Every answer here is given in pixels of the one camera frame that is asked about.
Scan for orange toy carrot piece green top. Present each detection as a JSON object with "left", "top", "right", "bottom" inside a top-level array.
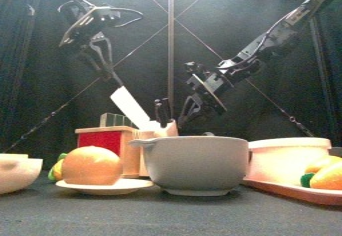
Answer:
[{"left": 299, "top": 161, "right": 342, "bottom": 191}]

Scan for yellow green toy fruit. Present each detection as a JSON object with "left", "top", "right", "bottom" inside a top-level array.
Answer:
[{"left": 47, "top": 152, "right": 69, "bottom": 183}]

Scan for beige wooden knife holder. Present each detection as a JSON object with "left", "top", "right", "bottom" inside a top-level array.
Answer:
[{"left": 132, "top": 119, "right": 179, "bottom": 178}]

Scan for grey pot with handles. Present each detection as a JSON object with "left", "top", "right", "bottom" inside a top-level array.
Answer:
[{"left": 128, "top": 135, "right": 250, "bottom": 197}]

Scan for white toy cleaver dark handle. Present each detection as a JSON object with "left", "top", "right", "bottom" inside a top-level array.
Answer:
[{"left": 104, "top": 69, "right": 154, "bottom": 130}]

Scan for white round plate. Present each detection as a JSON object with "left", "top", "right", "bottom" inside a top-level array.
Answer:
[{"left": 55, "top": 178, "right": 155, "bottom": 196}]

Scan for grey green slabs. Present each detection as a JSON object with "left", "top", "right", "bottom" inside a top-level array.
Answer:
[{"left": 99, "top": 112, "right": 138, "bottom": 128}]

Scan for vertical metal frame pole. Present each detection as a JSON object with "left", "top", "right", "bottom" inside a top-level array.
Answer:
[{"left": 167, "top": 0, "right": 176, "bottom": 114}]

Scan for white pot grey handle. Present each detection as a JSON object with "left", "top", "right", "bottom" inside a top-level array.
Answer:
[{"left": 246, "top": 137, "right": 333, "bottom": 186}]

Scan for pink plastic tray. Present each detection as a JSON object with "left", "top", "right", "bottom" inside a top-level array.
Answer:
[{"left": 242, "top": 176, "right": 342, "bottom": 207}]

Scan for white bowl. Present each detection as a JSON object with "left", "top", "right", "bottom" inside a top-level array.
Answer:
[{"left": 0, "top": 153, "right": 44, "bottom": 195}]

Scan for red wooden box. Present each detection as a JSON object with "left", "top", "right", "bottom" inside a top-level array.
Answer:
[{"left": 73, "top": 125, "right": 143, "bottom": 178}]

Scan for toy orange fruit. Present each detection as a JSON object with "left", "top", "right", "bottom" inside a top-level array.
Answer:
[{"left": 60, "top": 145, "right": 124, "bottom": 186}]

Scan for black handled toy knife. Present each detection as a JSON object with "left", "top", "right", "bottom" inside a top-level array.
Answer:
[
  {"left": 154, "top": 99, "right": 164, "bottom": 124},
  {"left": 160, "top": 97, "right": 174, "bottom": 128}
]

